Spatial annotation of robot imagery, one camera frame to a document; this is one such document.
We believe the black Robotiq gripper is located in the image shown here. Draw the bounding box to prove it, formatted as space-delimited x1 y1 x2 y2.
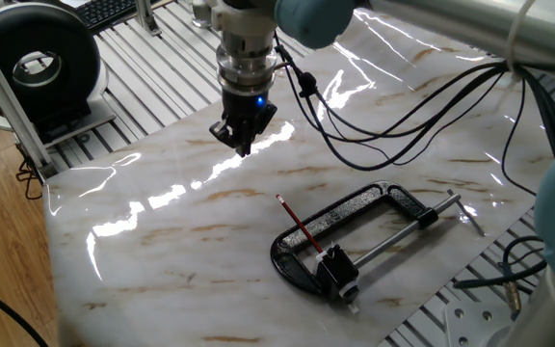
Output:
208 86 279 158

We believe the red pencil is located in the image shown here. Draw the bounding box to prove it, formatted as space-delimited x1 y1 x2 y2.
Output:
275 193 326 255

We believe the black and white pencil sharpener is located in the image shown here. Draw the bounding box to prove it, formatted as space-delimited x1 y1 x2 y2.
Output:
313 243 361 315

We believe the white wrist adapter box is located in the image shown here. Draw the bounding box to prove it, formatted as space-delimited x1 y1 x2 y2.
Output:
208 0 279 34

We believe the clear glass jar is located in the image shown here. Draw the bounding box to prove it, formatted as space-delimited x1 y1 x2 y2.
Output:
189 0 215 29

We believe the black C-clamp with steel screw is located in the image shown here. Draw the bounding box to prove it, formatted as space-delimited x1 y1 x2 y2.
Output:
270 180 487 298

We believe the white marble pattern sheet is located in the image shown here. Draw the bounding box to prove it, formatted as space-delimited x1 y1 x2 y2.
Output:
40 7 555 347

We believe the black computer keyboard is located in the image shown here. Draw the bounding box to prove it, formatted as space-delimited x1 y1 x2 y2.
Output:
73 0 140 31

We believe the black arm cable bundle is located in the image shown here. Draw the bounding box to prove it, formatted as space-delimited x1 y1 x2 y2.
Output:
272 41 555 199

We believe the small aluminium upright bracket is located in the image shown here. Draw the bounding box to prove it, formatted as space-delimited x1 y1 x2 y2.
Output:
134 0 164 39

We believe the aluminium frame beam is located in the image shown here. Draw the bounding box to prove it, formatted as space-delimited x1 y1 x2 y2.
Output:
0 17 61 180

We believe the black base power cable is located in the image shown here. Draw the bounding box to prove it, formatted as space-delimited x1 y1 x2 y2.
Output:
452 234 549 310

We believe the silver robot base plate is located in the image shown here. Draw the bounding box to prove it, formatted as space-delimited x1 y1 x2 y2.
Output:
442 300 515 347

